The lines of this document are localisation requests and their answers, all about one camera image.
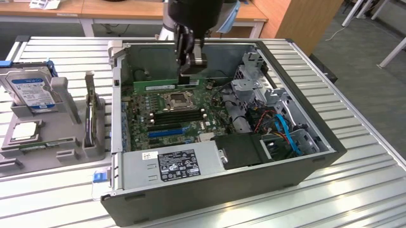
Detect silver metal disk bay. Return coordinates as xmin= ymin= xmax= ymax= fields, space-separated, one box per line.
xmin=230 ymin=51 xmax=322 ymax=158

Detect white papers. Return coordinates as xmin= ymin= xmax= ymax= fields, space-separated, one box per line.
xmin=28 ymin=0 xmax=60 ymax=10

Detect black expansion slot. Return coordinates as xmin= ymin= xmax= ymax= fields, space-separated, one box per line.
xmin=147 ymin=123 xmax=183 ymax=134

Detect green motherboard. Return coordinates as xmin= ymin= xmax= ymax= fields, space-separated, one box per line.
xmin=122 ymin=79 xmax=236 ymax=152

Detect black wire bundle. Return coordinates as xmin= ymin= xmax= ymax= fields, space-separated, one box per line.
xmin=211 ymin=82 xmax=248 ymax=133

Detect grey parts rack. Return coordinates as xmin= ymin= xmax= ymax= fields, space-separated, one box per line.
xmin=0 ymin=76 xmax=107 ymax=178

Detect white table frame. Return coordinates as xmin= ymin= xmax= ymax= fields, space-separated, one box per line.
xmin=341 ymin=0 xmax=391 ymax=27

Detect blue data wire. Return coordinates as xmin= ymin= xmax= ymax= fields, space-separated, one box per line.
xmin=275 ymin=114 xmax=303 ymax=157

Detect black RAM slot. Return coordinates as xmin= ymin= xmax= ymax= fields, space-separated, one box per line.
xmin=152 ymin=108 xmax=203 ymax=114
xmin=154 ymin=111 xmax=204 ymax=118
xmin=155 ymin=117 xmax=207 ymax=125
xmin=154 ymin=114 xmax=206 ymax=121

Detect silver CPU chip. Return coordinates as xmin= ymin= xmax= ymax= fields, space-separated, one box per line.
xmin=11 ymin=120 xmax=43 ymax=143

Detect blue case latch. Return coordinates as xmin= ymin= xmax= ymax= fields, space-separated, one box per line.
xmin=92 ymin=167 xmax=111 ymax=184

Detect green RAM stick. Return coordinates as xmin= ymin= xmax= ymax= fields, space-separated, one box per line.
xmin=132 ymin=79 xmax=203 ymax=93
xmin=17 ymin=140 xmax=61 ymax=151

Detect wooden desk with white frame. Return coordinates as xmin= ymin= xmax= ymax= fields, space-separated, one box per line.
xmin=0 ymin=0 xmax=268 ymax=38

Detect blue expansion slot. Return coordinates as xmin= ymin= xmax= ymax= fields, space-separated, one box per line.
xmin=148 ymin=129 xmax=186 ymax=139

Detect wooden cabinet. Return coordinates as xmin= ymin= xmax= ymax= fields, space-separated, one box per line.
xmin=252 ymin=0 xmax=345 ymax=57

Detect red and black wire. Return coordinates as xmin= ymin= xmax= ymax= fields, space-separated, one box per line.
xmin=252 ymin=111 xmax=278 ymax=134

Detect white table leg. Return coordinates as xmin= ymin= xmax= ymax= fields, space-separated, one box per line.
xmin=378 ymin=36 xmax=406 ymax=68

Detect black open PC case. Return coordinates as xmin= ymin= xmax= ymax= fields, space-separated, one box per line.
xmin=100 ymin=39 xmax=349 ymax=228

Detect white floor cable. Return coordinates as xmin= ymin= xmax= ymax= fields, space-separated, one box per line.
xmin=325 ymin=23 xmax=346 ymax=41

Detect hard disk with blue label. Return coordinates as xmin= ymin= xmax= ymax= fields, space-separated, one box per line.
xmin=0 ymin=59 xmax=60 ymax=113

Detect silver power supply unit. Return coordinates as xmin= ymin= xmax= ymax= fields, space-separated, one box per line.
xmin=122 ymin=141 xmax=230 ymax=190

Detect black power supply label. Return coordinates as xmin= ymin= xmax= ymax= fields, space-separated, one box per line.
xmin=156 ymin=149 xmax=202 ymax=182

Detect black plastic fan shroud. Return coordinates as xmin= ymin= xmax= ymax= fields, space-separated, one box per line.
xmin=215 ymin=133 xmax=264 ymax=171

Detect graphics card with metal bracket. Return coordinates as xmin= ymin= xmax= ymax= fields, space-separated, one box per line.
xmin=83 ymin=71 xmax=100 ymax=150

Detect metal CPU socket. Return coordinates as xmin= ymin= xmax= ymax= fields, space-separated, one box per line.
xmin=162 ymin=91 xmax=195 ymax=112

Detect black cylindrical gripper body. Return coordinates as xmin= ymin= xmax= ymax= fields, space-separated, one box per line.
xmin=167 ymin=0 xmax=224 ymax=34

